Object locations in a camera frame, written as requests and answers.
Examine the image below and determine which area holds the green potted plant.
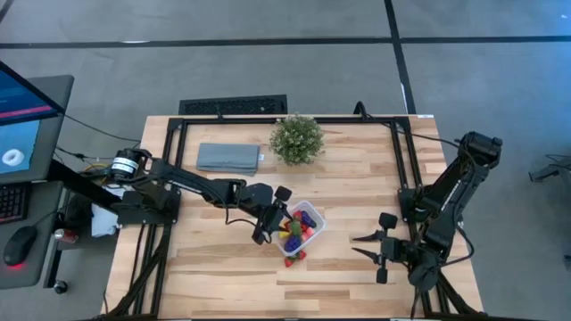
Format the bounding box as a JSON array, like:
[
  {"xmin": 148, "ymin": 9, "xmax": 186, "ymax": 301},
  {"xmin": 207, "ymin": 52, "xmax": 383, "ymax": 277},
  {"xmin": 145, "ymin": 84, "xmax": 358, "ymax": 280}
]
[{"xmin": 269, "ymin": 113, "xmax": 326, "ymax": 167}]

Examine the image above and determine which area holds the red drink can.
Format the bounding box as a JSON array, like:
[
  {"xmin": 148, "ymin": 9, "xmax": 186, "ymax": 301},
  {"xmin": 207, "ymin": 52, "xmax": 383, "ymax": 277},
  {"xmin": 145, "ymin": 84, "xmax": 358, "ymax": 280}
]
[{"xmin": 53, "ymin": 227, "xmax": 80, "ymax": 245}]

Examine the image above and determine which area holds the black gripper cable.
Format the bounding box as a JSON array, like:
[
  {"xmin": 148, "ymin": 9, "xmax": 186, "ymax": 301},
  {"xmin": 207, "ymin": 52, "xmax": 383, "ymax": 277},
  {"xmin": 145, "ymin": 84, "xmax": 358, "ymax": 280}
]
[
  {"xmin": 439, "ymin": 220, "xmax": 476, "ymax": 269},
  {"xmin": 224, "ymin": 195, "xmax": 262, "ymax": 226}
]

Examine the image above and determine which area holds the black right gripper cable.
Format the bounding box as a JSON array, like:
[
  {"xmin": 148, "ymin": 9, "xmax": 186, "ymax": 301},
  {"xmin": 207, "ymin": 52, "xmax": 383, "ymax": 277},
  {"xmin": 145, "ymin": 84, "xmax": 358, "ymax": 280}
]
[{"xmin": 439, "ymin": 220, "xmax": 476, "ymax": 269}]

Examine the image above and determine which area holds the grey side desk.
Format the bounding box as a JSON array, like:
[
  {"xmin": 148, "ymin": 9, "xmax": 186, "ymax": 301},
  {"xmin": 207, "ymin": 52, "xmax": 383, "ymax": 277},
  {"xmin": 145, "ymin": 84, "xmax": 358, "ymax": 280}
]
[{"xmin": 0, "ymin": 179, "xmax": 64, "ymax": 290}]

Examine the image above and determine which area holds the clear plastic tupperware container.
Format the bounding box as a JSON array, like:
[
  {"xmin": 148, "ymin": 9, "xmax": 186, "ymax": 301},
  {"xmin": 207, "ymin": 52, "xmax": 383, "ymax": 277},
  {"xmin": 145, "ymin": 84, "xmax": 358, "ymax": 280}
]
[{"xmin": 270, "ymin": 200, "xmax": 327, "ymax": 259}]

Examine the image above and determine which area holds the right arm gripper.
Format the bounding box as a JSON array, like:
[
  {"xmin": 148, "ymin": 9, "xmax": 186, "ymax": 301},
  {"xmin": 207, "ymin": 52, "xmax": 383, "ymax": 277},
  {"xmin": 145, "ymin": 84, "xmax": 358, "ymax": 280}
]
[{"xmin": 351, "ymin": 212, "xmax": 410, "ymax": 285}]

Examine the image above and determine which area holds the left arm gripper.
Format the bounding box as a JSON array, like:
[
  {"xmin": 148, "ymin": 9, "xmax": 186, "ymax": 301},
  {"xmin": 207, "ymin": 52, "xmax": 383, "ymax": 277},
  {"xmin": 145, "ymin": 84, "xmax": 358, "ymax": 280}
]
[{"xmin": 252, "ymin": 185, "xmax": 295, "ymax": 246}]

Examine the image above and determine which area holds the black metal table frame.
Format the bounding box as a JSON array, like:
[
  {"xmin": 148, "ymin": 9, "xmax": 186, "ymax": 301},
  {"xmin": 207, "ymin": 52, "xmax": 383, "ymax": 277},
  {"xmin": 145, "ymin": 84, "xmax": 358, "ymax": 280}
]
[{"xmin": 101, "ymin": 114, "xmax": 487, "ymax": 321}]

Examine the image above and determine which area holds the black diagonal support bar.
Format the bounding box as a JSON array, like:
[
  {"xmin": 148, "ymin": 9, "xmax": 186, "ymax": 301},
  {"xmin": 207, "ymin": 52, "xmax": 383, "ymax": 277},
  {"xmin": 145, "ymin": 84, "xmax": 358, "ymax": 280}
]
[{"xmin": 44, "ymin": 159, "xmax": 124, "ymax": 210}]

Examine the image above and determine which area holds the black cable bundle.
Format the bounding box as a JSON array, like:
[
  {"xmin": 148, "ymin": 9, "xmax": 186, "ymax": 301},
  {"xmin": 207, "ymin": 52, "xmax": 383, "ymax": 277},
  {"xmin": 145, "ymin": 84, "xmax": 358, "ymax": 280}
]
[{"xmin": 352, "ymin": 100, "xmax": 376, "ymax": 120}]

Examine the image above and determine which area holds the grey folded cloth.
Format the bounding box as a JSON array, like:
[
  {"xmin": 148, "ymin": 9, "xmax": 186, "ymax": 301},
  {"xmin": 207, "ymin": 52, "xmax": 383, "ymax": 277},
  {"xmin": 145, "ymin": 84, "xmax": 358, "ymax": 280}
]
[{"xmin": 195, "ymin": 142, "xmax": 265, "ymax": 176}]

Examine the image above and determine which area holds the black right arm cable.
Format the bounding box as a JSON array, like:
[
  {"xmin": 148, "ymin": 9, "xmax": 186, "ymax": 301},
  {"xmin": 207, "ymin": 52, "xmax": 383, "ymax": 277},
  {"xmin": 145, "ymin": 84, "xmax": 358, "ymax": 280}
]
[{"xmin": 393, "ymin": 124, "xmax": 465, "ymax": 151}]

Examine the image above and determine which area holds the white plastic box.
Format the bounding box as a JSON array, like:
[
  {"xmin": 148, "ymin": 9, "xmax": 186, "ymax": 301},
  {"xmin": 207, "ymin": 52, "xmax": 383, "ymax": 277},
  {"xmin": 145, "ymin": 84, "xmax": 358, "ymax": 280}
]
[{"xmin": 91, "ymin": 202, "xmax": 121, "ymax": 238}]

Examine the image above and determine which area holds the black monitor cable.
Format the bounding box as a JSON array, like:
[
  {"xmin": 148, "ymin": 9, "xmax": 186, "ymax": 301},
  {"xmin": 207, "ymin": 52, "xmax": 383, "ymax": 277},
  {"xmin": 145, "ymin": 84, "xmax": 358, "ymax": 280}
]
[{"xmin": 61, "ymin": 112, "xmax": 142, "ymax": 144}]

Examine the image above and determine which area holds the computer monitor blue screen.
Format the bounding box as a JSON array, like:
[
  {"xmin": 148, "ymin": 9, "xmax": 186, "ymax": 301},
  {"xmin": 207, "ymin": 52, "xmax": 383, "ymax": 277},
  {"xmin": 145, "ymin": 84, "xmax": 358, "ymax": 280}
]
[{"xmin": 0, "ymin": 60, "xmax": 76, "ymax": 185}]

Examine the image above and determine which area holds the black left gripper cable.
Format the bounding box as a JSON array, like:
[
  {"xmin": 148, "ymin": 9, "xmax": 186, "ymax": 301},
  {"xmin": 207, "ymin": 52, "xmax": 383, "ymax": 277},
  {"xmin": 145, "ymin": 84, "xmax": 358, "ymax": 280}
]
[{"xmin": 224, "ymin": 195, "xmax": 262, "ymax": 226}]

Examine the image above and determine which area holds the black keyboard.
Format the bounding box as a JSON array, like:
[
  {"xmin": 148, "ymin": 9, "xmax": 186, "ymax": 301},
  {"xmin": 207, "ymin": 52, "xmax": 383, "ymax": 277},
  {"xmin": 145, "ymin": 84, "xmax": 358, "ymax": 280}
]
[{"xmin": 0, "ymin": 182, "xmax": 31, "ymax": 225}]

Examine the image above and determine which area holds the black cable with connector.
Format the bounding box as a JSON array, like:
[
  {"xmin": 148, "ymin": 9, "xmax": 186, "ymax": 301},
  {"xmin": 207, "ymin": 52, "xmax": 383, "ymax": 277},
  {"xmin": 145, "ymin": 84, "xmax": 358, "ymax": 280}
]
[{"xmin": 53, "ymin": 143, "xmax": 120, "ymax": 161}]

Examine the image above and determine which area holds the black tripod leg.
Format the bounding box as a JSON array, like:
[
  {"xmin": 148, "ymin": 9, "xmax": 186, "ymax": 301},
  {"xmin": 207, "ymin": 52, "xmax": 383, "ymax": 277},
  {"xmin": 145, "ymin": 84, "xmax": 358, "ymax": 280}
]
[{"xmin": 528, "ymin": 153, "xmax": 571, "ymax": 184}]

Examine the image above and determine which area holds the white paper sheet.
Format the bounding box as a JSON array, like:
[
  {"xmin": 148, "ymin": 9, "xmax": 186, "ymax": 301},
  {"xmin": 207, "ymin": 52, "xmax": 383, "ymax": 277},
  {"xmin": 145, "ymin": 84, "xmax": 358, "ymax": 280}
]
[{"xmin": 104, "ymin": 184, "xmax": 131, "ymax": 198}]

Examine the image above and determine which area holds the black computer mouse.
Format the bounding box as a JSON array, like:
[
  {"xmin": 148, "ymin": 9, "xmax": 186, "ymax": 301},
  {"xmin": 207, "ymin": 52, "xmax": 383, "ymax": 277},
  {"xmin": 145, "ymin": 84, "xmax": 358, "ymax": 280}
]
[{"xmin": 3, "ymin": 225, "xmax": 39, "ymax": 268}]

